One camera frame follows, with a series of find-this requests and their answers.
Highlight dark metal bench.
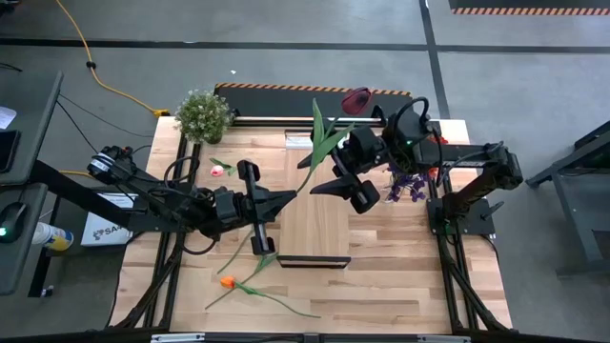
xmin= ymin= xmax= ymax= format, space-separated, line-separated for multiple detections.
xmin=523 ymin=119 xmax=610 ymax=277

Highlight silver metal bracket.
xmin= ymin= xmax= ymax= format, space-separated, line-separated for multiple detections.
xmin=151 ymin=333 xmax=206 ymax=343
xmin=417 ymin=334 xmax=472 ymax=343

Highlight white yellow spray bottle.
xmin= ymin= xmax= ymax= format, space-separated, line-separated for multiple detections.
xmin=30 ymin=221 xmax=75 ymax=252

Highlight pink artificial tulip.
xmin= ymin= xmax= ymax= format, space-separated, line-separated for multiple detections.
xmin=208 ymin=156 xmax=238 ymax=178

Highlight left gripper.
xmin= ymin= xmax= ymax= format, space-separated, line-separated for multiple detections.
xmin=212 ymin=159 xmax=298 ymax=256

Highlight white paper sheet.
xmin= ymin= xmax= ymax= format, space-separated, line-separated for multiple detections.
xmin=0 ymin=105 xmax=18 ymax=131

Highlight black aluminium table frame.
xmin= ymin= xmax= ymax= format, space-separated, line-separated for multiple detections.
xmin=107 ymin=116 xmax=514 ymax=334

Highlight black smartphone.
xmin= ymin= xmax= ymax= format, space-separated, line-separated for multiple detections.
xmin=0 ymin=129 xmax=21 ymax=173

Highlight black diagonal beam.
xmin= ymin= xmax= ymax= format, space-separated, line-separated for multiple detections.
xmin=29 ymin=159 xmax=139 ymax=232

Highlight white printed cardboard box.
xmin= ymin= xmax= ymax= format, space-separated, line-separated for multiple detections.
xmin=79 ymin=192 xmax=137 ymax=248

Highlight maroon artificial tulip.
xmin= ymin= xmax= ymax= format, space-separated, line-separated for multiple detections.
xmin=295 ymin=86 xmax=374 ymax=194

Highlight orange artificial tulip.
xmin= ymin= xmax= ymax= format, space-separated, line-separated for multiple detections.
xmin=218 ymin=274 xmax=321 ymax=319

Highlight black computer mouse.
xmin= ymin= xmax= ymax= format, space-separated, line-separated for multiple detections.
xmin=0 ymin=200 xmax=29 ymax=245

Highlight black front crossbeam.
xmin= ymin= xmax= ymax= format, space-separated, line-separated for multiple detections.
xmin=0 ymin=326 xmax=610 ymax=343

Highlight thin black floor cable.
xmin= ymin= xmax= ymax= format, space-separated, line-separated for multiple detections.
xmin=55 ymin=92 xmax=154 ymax=140

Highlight yellow artificial tulip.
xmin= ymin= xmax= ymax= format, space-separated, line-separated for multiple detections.
xmin=216 ymin=227 xmax=256 ymax=275

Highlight yellow floor cable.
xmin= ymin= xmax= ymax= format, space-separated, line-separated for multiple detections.
xmin=54 ymin=0 xmax=172 ymax=119

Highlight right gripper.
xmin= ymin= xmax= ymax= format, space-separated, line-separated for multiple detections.
xmin=297 ymin=126 xmax=390 ymax=216

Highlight red artificial tulip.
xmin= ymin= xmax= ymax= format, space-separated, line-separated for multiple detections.
xmin=204 ymin=251 xmax=280 ymax=311

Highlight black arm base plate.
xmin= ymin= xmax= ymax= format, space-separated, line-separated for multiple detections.
xmin=127 ymin=209 xmax=194 ymax=234
xmin=426 ymin=197 xmax=497 ymax=237

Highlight black mat orange striped edge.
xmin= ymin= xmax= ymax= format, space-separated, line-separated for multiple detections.
xmin=213 ymin=82 xmax=415 ymax=119
xmin=448 ymin=0 xmax=610 ymax=15

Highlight purple artificial flower bunch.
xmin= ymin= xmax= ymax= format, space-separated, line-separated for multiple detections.
xmin=383 ymin=164 xmax=430 ymax=204

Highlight black desk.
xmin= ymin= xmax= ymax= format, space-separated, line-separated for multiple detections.
xmin=0 ymin=183 xmax=49 ymax=296
xmin=0 ymin=71 xmax=64 ymax=186

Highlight potted green plant white blossoms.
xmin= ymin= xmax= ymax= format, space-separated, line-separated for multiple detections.
xmin=173 ymin=89 xmax=235 ymax=145

